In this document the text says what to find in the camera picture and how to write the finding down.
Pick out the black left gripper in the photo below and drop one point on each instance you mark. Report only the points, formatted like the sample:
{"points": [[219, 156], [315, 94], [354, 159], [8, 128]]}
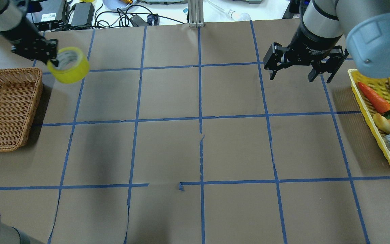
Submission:
{"points": [[19, 34]]}

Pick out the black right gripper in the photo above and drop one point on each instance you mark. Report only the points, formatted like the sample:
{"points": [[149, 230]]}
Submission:
{"points": [[311, 45]]}

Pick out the yellow tape roll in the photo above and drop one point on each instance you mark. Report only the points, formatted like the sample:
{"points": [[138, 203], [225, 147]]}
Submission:
{"points": [[72, 67]]}

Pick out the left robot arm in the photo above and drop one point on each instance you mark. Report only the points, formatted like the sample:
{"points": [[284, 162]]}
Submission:
{"points": [[24, 37]]}

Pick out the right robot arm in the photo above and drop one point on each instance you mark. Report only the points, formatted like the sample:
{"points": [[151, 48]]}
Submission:
{"points": [[330, 31]]}

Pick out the black computer box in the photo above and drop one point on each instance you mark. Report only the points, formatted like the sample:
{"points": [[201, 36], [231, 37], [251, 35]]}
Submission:
{"points": [[50, 14]]}

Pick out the black power adapter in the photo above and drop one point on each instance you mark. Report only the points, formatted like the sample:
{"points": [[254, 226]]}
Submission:
{"points": [[82, 14]]}

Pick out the brown wicker basket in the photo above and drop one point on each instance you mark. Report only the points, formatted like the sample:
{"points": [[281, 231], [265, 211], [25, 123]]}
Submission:
{"points": [[20, 94]]}

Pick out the light bulb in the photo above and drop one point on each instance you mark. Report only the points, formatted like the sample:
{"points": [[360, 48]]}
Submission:
{"points": [[238, 16]]}

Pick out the white plate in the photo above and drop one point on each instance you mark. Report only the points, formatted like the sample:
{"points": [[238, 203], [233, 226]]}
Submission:
{"points": [[113, 5]]}

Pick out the orange toy carrot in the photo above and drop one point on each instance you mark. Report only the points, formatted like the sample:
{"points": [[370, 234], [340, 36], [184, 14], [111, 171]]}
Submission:
{"points": [[378, 102]]}

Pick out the yellow plastic basket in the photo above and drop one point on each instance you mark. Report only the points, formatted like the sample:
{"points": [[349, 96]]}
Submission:
{"points": [[382, 88]]}

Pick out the aluminium frame post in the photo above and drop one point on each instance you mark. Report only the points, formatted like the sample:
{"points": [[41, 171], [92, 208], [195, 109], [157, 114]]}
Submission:
{"points": [[196, 13]]}

